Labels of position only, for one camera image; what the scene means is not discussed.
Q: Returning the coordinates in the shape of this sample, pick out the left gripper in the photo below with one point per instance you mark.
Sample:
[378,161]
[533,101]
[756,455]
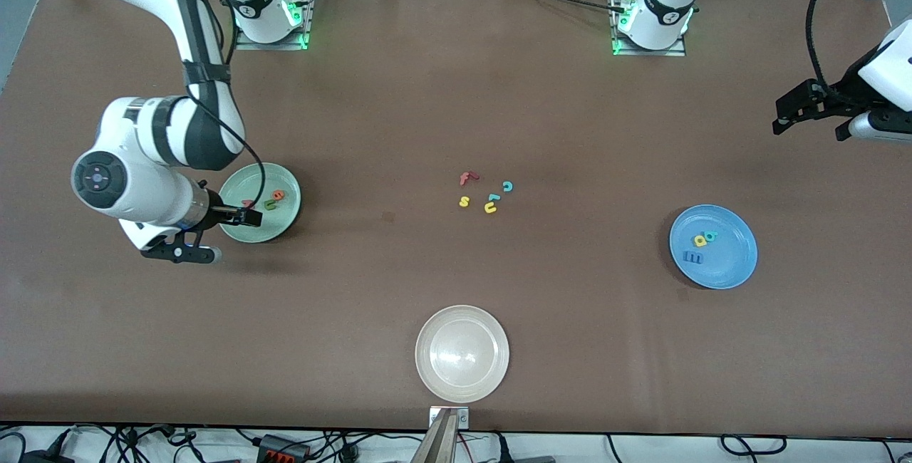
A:
[845,90]

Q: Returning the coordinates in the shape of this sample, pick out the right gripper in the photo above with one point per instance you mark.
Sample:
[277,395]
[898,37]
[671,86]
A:
[216,215]

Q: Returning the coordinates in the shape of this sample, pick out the blue foam letter m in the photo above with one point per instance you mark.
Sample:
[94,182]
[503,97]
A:
[692,258]

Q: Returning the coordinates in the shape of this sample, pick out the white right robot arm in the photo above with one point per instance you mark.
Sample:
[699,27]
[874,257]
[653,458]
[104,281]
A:
[135,132]

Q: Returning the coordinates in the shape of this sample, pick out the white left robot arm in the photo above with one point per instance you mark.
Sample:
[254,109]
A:
[662,7]

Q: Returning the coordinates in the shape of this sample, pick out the green plate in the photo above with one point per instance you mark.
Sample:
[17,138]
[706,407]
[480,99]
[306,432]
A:
[285,222]

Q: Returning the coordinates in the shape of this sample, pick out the blue plate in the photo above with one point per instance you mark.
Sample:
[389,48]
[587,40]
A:
[734,263]

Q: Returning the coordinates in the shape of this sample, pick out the red foam letter f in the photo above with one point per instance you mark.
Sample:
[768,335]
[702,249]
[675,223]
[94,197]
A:
[464,179]

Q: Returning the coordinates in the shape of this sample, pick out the black and red power strip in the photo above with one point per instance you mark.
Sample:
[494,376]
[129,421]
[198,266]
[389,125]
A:
[281,447]

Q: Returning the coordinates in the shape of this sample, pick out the beige plate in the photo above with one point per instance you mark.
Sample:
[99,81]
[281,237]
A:
[462,353]

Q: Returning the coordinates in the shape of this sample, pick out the black floor plug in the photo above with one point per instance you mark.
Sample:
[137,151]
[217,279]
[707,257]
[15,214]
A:
[502,450]

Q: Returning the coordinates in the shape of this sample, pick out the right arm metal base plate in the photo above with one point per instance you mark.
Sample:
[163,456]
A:
[285,45]

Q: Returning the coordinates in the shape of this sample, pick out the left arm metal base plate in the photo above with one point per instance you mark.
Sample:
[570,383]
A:
[648,53]

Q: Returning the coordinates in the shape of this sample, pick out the small metal camera mount plate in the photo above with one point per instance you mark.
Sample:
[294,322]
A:
[462,417]

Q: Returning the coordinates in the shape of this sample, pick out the grey metal camera pole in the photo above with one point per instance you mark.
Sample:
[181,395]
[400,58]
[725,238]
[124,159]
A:
[436,445]

